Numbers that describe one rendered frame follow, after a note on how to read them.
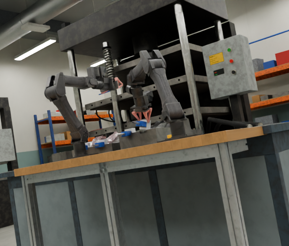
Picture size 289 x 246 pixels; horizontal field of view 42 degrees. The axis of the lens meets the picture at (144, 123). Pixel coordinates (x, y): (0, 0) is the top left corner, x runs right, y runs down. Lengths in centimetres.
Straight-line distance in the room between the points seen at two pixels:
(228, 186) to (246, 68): 148
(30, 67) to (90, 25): 732
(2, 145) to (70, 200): 384
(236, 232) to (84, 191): 122
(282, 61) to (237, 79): 552
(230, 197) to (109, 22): 217
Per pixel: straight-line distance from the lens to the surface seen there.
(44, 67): 1086
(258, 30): 918
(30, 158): 1004
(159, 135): 203
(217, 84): 279
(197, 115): 272
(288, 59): 820
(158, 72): 173
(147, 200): 207
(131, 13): 308
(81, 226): 245
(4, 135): 626
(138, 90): 200
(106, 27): 323
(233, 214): 138
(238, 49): 275
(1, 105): 662
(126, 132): 208
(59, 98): 193
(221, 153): 135
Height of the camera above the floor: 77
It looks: 4 degrees up
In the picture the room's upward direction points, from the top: 10 degrees counter-clockwise
